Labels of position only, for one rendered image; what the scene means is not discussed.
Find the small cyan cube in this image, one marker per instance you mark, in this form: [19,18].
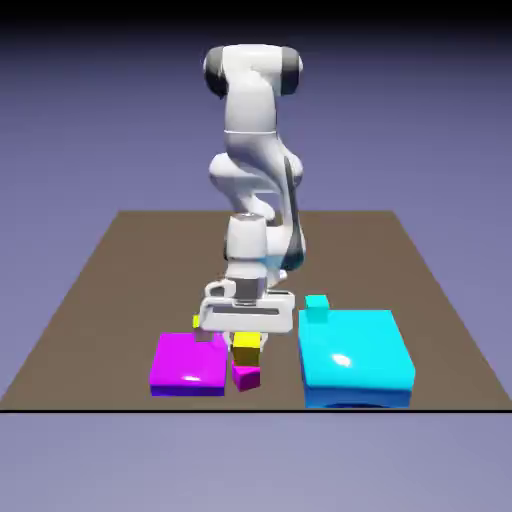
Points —
[317,308]

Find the small yellow cube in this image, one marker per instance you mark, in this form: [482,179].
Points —
[196,322]
[246,348]

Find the large cyan box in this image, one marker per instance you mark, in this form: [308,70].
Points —
[354,354]

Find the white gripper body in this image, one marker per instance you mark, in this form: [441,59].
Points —
[248,322]

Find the large magenta box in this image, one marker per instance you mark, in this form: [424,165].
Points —
[186,362]

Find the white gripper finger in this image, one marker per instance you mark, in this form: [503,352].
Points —
[228,340]
[264,340]

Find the small brown cube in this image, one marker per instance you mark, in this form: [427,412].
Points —
[204,336]

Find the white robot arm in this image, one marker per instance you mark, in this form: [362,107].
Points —
[250,112]

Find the small magenta cube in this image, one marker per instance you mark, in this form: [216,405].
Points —
[246,378]

